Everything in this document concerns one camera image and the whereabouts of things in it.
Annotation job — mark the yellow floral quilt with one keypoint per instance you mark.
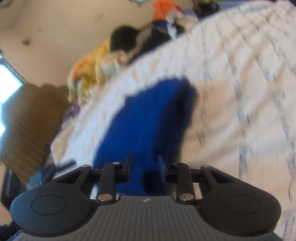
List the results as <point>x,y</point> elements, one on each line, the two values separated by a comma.
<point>87,72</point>

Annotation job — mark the black round cushion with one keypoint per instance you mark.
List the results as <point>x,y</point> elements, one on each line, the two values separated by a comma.
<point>124,38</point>

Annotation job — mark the orange plastic bag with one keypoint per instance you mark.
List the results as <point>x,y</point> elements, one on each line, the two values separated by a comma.
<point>163,7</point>

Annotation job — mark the white script-print bedsheet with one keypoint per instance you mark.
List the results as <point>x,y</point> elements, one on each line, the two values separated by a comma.
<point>242,63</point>

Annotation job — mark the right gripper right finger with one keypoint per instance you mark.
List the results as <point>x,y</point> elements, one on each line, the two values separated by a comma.
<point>180,175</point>

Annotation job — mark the brown wicker chair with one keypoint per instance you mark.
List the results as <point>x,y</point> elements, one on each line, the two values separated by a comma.
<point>32,118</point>

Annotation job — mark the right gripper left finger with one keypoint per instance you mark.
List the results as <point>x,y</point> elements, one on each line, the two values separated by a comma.
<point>109,176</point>

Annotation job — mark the blue beaded knit sweater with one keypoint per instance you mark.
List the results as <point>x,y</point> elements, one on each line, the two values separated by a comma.
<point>150,128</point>

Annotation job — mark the dark clothes on bed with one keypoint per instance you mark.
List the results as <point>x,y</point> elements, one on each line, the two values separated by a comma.
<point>151,37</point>

